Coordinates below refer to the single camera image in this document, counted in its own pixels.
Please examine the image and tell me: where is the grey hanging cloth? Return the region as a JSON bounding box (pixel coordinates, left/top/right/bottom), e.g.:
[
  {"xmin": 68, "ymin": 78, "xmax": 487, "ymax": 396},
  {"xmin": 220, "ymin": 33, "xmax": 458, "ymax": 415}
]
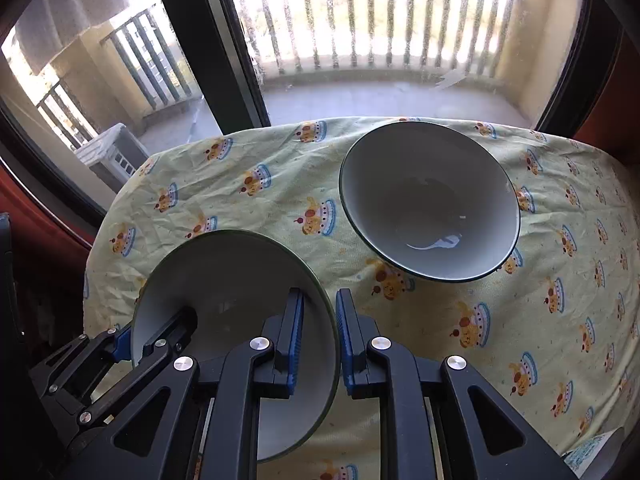
[{"xmin": 15, "ymin": 0, "xmax": 151, "ymax": 76}]

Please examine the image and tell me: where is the red curtain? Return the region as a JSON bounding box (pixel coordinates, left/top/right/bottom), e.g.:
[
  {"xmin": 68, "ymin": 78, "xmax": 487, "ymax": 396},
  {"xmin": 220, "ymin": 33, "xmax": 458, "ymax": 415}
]
[
  {"xmin": 0, "ymin": 165, "xmax": 96, "ymax": 271},
  {"xmin": 575, "ymin": 50, "xmax": 640, "ymax": 161}
]

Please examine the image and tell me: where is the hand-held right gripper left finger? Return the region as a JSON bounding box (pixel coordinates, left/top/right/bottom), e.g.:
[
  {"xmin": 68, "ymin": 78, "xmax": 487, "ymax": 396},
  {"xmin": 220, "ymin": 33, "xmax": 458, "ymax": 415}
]
[{"xmin": 65, "ymin": 287, "xmax": 306, "ymax": 480}]

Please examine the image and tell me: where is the yellow printed tablecloth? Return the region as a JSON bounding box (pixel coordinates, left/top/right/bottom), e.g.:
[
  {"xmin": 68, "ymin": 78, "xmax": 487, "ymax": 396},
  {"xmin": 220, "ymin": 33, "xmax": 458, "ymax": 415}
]
[{"xmin": 82, "ymin": 116, "xmax": 640, "ymax": 480}]

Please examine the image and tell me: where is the balcony railing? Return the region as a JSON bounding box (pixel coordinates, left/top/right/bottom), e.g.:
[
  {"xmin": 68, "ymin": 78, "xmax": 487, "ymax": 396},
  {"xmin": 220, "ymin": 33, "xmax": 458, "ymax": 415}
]
[{"xmin": 35, "ymin": 0, "xmax": 521, "ymax": 126}]

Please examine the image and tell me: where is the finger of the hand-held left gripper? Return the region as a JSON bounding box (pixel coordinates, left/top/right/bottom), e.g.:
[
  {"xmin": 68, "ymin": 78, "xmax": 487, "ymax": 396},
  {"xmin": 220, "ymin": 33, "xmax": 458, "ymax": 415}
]
[
  {"xmin": 30, "ymin": 327, "xmax": 135, "ymax": 401},
  {"xmin": 75, "ymin": 306, "xmax": 199, "ymax": 428}
]

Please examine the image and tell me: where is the white air conditioner unit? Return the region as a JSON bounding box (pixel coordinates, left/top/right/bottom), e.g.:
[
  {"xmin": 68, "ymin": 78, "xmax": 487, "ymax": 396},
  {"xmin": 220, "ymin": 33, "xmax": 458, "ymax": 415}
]
[{"xmin": 75, "ymin": 122, "xmax": 151, "ymax": 193}]

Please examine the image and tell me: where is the dark window frame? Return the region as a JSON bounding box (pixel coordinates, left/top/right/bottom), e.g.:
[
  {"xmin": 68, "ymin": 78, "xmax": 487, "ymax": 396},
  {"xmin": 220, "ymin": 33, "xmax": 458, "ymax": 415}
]
[{"xmin": 0, "ymin": 0, "xmax": 626, "ymax": 221}]

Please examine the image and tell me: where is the white bowl with dark rim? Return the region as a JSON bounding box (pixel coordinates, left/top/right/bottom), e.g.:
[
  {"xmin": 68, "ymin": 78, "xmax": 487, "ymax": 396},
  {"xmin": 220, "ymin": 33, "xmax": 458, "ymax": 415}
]
[
  {"xmin": 130, "ymin": 230, "xmax": 342, "ymax": 463},
  {"xmin": 339, "ymin": 121, "xmax": 522, "ymax": 282}
]

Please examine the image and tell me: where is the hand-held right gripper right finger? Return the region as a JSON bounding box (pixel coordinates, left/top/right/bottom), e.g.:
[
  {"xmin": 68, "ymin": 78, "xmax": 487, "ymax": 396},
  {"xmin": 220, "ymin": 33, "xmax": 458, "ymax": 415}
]
[{"xmin": 335, "ymin": 287, "xmax": 578, "ymax": 480}]

